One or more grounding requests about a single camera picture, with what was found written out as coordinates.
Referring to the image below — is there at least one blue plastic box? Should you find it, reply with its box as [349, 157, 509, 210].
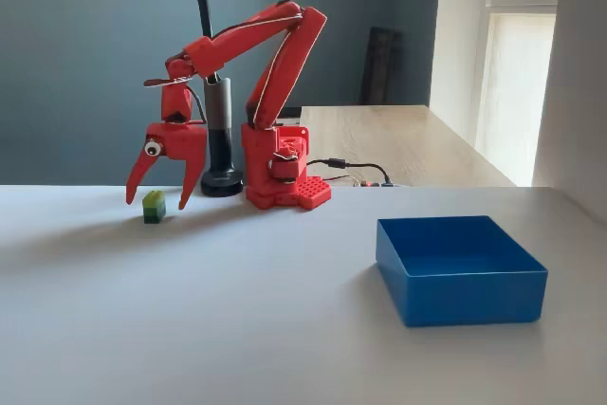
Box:
[375, 214, 550, 329]

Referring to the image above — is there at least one dark wooden board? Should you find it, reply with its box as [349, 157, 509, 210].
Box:
[359, 26, 405, 107]

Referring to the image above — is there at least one window with white blind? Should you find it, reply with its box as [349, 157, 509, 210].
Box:
[473, 0, 566, 179]

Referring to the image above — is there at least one small controller board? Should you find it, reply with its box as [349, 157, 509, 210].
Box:
[351, 176, 409, 189]

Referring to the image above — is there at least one black power cable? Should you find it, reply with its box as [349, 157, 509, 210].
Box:
[305, 156, 395, 187]

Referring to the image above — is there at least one green lego block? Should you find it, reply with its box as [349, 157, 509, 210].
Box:
[141, 190, 168, 226]

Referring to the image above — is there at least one black gooseneck stand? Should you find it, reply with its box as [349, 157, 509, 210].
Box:
[188, 0, 246, 198]

